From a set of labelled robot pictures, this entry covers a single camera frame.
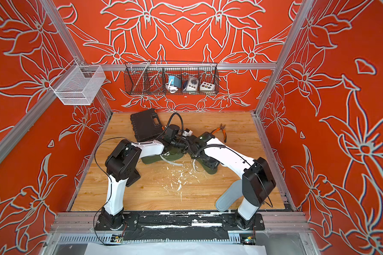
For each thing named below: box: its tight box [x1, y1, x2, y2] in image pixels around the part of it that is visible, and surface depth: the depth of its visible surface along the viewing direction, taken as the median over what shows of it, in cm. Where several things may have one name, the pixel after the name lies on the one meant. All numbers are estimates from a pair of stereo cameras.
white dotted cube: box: [199, 81, 216, 91], surface depth 96 cm
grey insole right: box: [215, 179, 244, 212], surface depth 81 cm
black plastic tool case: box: [130, 108, 164, 143], surface depth 109 cm
